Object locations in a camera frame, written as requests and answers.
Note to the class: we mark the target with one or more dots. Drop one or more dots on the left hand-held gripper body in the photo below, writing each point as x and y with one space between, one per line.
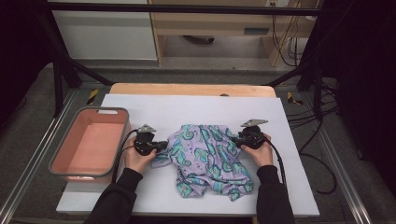
145 144

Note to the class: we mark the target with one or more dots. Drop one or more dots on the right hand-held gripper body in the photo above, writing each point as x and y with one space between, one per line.
252 138

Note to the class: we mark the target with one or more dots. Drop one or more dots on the purple seahorse print swimsuit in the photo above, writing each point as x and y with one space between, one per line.
205 158

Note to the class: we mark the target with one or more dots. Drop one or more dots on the pink basket with grey rim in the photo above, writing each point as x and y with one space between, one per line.
93 146

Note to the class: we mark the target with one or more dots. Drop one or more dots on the person's left hand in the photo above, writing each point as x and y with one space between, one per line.
137 161

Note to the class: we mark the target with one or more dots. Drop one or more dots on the person's right hand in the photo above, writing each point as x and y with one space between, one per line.
263 155

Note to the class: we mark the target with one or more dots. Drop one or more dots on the white foam board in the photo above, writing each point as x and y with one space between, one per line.
149 104

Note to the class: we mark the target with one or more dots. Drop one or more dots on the white cabinet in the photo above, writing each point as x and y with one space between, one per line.
106 34

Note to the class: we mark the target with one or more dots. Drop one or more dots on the light wooden desk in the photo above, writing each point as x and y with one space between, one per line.
211 23

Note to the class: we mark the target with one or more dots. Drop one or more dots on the black curtain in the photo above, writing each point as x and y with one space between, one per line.
367 77
18 46

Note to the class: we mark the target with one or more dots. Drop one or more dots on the white power socket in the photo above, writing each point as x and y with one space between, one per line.
275 3

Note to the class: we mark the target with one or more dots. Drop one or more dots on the aluminium floor rail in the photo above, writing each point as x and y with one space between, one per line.
346 183
46 137

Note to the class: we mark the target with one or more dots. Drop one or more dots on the black metal frame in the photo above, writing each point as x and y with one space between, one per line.
186 8

